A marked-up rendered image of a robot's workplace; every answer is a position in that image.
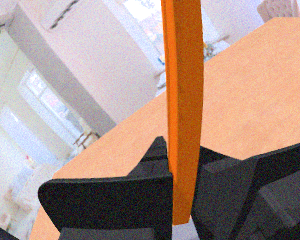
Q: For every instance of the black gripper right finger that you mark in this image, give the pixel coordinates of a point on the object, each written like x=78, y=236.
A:
x=225, y=188

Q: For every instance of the orange handle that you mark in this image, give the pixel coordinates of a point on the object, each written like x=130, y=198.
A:
x=183, y=50

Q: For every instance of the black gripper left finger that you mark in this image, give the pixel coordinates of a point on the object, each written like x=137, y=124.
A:
x=141, y=199

